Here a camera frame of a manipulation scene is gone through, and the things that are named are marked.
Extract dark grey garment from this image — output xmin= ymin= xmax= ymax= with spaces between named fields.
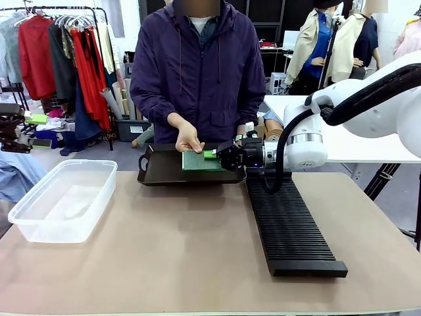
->
xmin=48 ymin=21 xmax=78 ymax=106

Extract mannequin with navy top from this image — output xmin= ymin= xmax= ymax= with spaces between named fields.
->
xmin=330 ymin=0 xmax=384 ymax=87

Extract clear plastic storage box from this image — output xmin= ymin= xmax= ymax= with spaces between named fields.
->
xmin=7 ymin=159 xmax=118 ymax=244

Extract white plastic crate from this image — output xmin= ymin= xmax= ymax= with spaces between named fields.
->
xmin=269 ymin=72 xmax=289 ymax=95

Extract green circuit board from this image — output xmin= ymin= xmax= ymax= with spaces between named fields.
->
xmin=181 ymin=149 xmax=227 ymax=173

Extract person's left forearm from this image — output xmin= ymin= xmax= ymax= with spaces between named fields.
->
xmin=236 ymin=82 xmax=266 ymax=133

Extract beige paper roll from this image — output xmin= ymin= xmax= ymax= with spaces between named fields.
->
xmin=111 ymin=81 xmax=131 ymax=116
xmin=99 ymin=87 xmax=123 ymax=120

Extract black tripod legs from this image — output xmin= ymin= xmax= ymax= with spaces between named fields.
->
xmin=363 ymin=163 xmax=421 ymax=253

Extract person's right forearm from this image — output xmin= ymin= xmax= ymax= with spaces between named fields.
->
xmin=130 ymin=75 xmax=180 ymax=128

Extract green box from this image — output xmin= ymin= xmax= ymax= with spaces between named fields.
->
xmin=25 ymin=113 xmax=47 ymax=126

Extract pale grey-blue garment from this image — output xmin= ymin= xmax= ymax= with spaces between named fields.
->
xmin=0 ymin=12 xmax=24 ymax=85

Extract brown cardboard spool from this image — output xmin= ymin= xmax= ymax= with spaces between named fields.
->
xmin=264 ymin=123 xmax=285 ymax=143

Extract red shirt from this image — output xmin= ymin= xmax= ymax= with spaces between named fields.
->
xmin=18 ymin=14 xmax=57 ymax=101

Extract black slotted PCB rack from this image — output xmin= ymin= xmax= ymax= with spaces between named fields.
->
xmin=245 ymin=167 xmax=349 ymax=278

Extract black metal shelf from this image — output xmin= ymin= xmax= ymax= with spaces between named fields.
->
xmin=247 ymin=0 xmax=287 ymax=76

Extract black plastic tray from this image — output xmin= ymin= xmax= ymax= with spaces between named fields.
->
xmin=137 ymin=143 xmax=247 ymax=188

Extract person in purple jacket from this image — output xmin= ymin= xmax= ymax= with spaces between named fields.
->
xmin=130 ymin=0 xmax=266 ymax=146

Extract white monitor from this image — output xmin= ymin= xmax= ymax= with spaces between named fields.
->
xmin=282 ymin=30 xmax=301 ymax=50

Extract mannequin with pink top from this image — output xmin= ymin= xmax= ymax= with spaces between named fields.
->
xmin=393 ymin=18 xmax=421 ymax=61

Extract cream garment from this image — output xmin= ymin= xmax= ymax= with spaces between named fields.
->
xmin=97 ymin=22 xmax=116 ymax=75

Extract black metal clothes rack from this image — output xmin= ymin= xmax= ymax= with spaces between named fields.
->
xmin=0 ymin=5 xmax=114 ymax=151

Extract white table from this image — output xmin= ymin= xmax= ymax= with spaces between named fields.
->
xmin=262 ymin=94 xmax=421 ymax=165

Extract navy blue garment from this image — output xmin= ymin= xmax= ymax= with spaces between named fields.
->
xmin=74 ymin=78 xmax=103 ymax=141

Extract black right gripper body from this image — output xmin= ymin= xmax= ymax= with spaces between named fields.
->
xmin=241 ymin=137 xmax=266 ymax=169

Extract black tripod pole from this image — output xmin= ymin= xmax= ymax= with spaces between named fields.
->
xmin=317 ymin=16 xmax=343 ymax=98

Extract flesh-coloured mannequin torso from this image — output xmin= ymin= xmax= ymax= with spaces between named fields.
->
xmin=262 ymin=110 xmax=285 ymax=131

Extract person's right hand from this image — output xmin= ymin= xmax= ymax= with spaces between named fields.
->
xmin=166 ymin=113 xmax=205 ymax=155

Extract red dress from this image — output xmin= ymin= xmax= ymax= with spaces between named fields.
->
xmin=70 ymin=28 xmax=111 ymax=131

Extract mannequin with blue shirt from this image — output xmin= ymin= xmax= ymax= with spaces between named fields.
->
xmin=284 ymin=0 xmax=339 ymax=90

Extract light blue cloth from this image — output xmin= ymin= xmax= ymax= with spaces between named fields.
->
xmin=0 ymin=151 xmax=49 ymax=203

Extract grey storage bin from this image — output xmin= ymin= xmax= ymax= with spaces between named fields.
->
xmin=115 ymin=118 xmax=153 ymax=143

